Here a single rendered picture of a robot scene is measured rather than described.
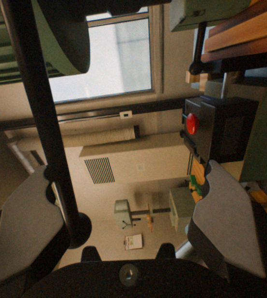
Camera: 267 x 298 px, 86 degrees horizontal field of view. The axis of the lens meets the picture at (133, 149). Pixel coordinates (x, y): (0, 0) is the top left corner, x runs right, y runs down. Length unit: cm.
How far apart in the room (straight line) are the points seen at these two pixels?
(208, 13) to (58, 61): 17
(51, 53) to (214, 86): 24
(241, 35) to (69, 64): 19
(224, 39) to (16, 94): 190
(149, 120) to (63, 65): 157
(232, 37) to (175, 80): 143
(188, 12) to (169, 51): 139
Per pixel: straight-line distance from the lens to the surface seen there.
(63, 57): 20
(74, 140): 176
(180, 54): 164
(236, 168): 26
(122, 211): 226
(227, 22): 30
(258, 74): 32
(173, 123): 182
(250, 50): 23
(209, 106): 20
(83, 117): 169
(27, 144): 205
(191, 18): 23
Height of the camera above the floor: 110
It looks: 3 degrees up
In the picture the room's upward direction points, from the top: 97 degrees counter-clockwise
